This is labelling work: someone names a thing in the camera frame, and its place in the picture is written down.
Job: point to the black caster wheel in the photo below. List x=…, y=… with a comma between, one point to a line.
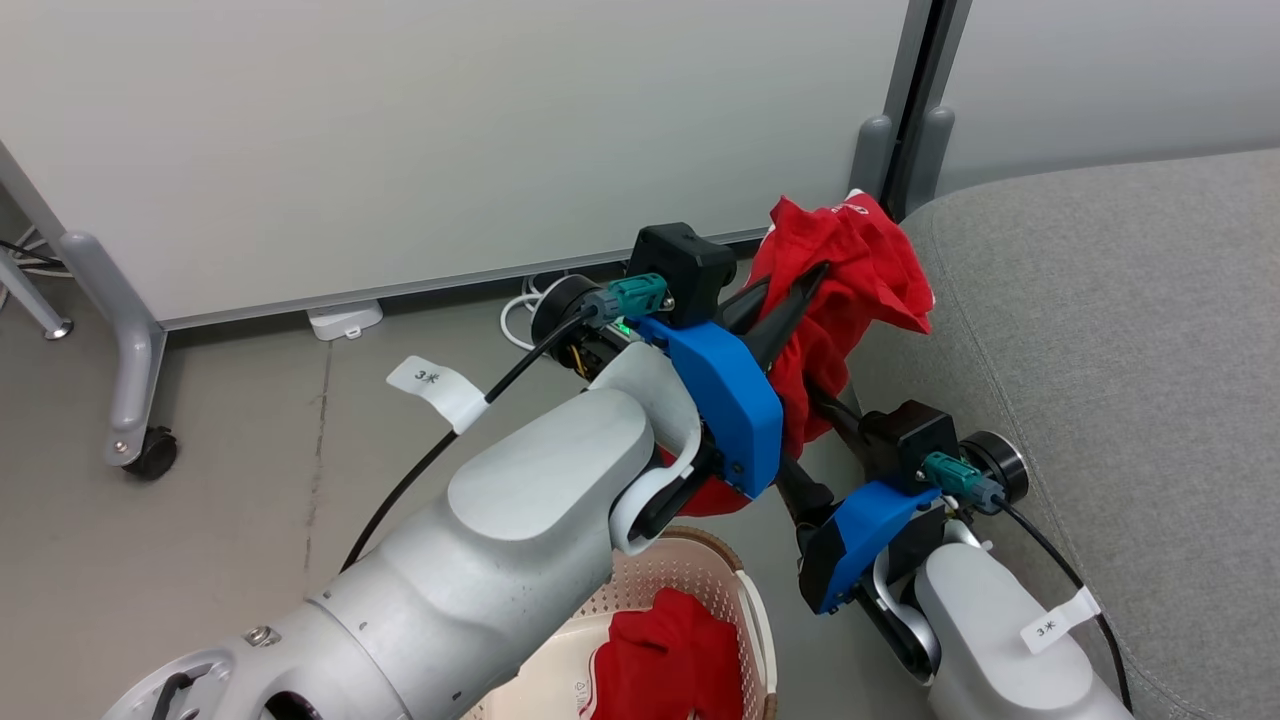
x=152, y=455

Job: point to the wide white partition panel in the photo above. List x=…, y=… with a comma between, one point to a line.
x=400, y=150

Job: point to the long grey partition foot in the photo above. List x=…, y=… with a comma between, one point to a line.
x=130, y=340

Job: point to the cream perforated laundry basket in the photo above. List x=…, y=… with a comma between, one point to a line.
x=560, y=670

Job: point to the plain red garment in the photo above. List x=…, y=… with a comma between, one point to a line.
x=660, y=650

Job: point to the white power adapter box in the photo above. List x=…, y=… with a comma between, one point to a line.
x=345, y=320

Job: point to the narrow white partition panel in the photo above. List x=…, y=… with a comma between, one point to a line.
x=1100, y=80

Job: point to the short grey partition post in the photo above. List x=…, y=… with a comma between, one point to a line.
x=930, y=160
x=872, y=155

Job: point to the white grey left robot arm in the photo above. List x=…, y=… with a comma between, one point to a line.
x=500, y=560

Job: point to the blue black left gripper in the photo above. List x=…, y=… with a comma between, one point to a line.
x=735, y=410

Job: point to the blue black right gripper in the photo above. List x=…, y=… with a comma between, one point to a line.
x=860, y=540

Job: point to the grey metal table leg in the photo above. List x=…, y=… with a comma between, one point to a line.
x=30, y=295

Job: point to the red garment with white print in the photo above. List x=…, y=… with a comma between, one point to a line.
x=860, y=260

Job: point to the grey fabric sofa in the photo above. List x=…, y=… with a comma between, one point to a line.
x=1100, y=350

